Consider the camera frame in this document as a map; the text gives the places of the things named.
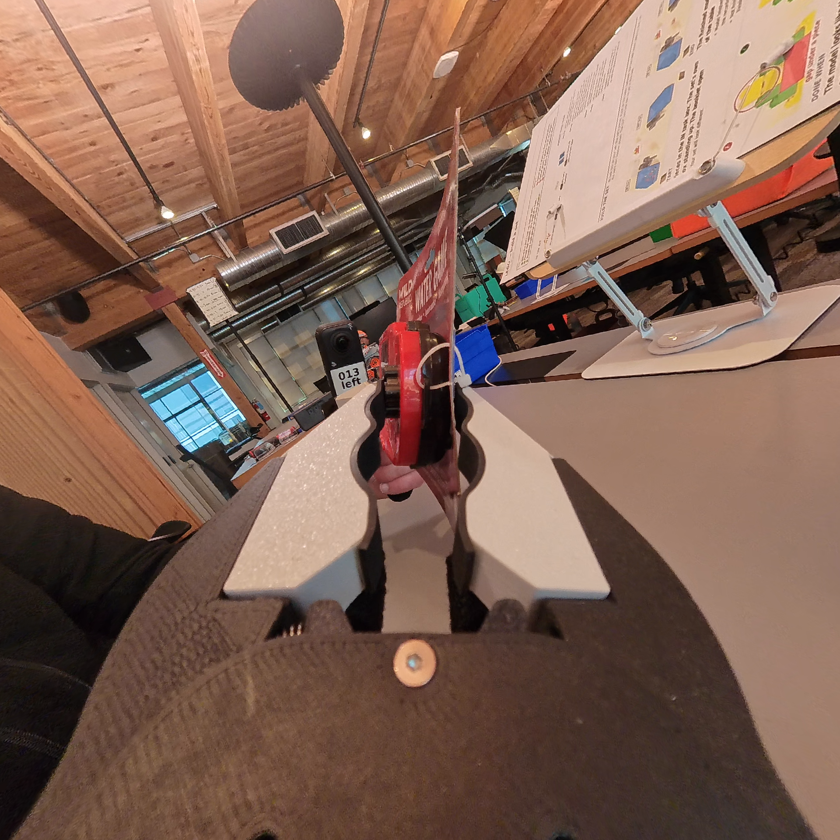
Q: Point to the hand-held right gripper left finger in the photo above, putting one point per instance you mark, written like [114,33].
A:
[302,518]

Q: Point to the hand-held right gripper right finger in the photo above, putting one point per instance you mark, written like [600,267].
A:
[531,525]

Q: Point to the red handheld toy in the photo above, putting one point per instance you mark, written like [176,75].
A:
[407,394]

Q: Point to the person's left forearm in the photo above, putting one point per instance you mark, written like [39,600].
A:
[65,577]

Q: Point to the person's left hand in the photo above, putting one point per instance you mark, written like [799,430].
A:
[394,484]

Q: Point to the black case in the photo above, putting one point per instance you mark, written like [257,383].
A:
[315,412]

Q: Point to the light wooden desk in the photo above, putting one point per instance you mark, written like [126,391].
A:
[262,456]

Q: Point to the black office chair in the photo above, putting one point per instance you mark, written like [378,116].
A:
[207,469]

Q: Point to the red arrow sign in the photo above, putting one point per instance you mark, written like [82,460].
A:
[212,362]

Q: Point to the white handwritten board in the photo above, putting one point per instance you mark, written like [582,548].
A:
[211,302]

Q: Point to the small blue plastic bin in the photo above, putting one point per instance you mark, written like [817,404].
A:
[478,354]

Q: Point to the green plastic bin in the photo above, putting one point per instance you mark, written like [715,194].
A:
[479,302]

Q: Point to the grid pane window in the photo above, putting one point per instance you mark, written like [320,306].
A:
[187,413]

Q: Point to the white document stand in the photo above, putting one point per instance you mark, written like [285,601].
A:
[722,341]

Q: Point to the white round ceiling device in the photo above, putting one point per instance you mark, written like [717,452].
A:
[446,64]

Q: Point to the printed instruction sheet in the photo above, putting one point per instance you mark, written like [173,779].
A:
[623,131]

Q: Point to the orange plastic bin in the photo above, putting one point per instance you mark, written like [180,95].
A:
[774,190]

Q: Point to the large white duct vent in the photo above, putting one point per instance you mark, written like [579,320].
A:
[298,232]

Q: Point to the silver spiral ventilation duct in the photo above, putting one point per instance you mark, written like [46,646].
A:
[367,207]

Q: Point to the small white duct vent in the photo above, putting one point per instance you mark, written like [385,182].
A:
[451,161]

